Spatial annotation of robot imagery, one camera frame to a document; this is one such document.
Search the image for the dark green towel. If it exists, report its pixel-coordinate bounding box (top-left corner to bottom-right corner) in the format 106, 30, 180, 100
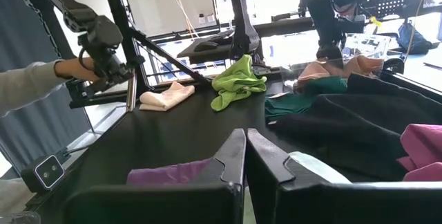
264, 75, 348, 121

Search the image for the peach towel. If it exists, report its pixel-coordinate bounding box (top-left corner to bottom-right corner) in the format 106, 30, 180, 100
296, 54, 385, 84

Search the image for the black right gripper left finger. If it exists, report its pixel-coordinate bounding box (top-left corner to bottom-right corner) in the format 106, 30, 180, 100
64, 128, 247, 224

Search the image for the black table-level camera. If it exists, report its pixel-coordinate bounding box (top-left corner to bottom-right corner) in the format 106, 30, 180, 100
19, 152, 67, 194

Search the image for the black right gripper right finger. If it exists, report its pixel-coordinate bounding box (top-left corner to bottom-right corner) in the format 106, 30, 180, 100
246, 128, 442, 224

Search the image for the clear plastic basket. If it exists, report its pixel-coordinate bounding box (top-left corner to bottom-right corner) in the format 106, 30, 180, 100
278, 32, 392, 94

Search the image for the person's hand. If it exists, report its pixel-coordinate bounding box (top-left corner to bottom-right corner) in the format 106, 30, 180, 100
53, 57, 102, 82

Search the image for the lime green towel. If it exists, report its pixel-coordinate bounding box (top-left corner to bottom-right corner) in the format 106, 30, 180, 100
210, 54, 268, 113

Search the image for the whiteboard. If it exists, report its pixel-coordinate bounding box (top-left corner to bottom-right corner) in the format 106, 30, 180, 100
118, 0, 219, 39

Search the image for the magenta towel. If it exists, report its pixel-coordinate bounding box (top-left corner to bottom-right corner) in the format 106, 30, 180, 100
396, 123, 442, 183

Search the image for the black towel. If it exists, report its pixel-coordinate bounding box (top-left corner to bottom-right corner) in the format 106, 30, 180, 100
267, 73, 442, 183

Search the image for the grey desk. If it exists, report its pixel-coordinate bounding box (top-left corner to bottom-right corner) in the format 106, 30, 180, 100
177, 30, 240, 65

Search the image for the black frame brace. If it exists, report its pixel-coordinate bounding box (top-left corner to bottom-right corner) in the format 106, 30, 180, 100
129, 26, 213, 86

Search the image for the cream towel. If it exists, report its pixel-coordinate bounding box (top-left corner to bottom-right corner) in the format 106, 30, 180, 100
138, 80, 196, 112

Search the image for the blue bag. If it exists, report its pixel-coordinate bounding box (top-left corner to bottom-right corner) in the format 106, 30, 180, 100
395, 21, 434, 55

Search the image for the black frame post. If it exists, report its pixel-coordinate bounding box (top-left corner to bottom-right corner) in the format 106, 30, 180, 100
99, 0, 151, 113

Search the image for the black computer mouse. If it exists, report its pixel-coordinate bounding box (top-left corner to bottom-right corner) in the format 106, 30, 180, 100
192, 39, 220, 53

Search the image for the purple towel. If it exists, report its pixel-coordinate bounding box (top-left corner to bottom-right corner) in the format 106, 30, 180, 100
126, 158, 212, 187

